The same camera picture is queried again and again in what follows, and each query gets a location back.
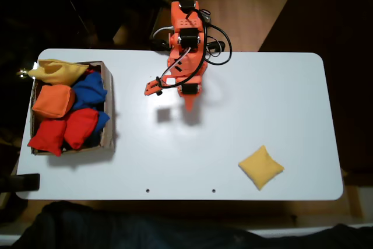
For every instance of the yellow bean bag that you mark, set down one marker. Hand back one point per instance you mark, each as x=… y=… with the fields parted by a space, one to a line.
x=55 y=71
x=261 y=167

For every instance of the cardboard box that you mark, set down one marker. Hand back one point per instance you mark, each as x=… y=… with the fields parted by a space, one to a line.
x=108 y=100

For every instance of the blue bean bag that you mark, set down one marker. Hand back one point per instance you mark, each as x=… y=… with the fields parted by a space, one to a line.
x=88 y=90
x=102 y=119

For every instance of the red bean bag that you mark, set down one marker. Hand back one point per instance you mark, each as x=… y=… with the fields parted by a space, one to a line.
x=80 y=126
x=48 y=138

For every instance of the orange bean bag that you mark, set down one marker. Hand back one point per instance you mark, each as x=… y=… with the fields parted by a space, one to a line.
x=52 y=101

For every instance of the black plug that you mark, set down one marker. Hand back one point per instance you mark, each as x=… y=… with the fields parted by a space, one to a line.
x=217 y=45

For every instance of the person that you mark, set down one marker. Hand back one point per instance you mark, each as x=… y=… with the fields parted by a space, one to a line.
x=87 y=228

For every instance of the black table clamp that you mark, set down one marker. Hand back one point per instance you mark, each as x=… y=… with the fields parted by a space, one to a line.
x=23 y=182

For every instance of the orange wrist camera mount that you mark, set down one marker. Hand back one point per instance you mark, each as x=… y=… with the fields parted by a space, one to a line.
x=151 y=88

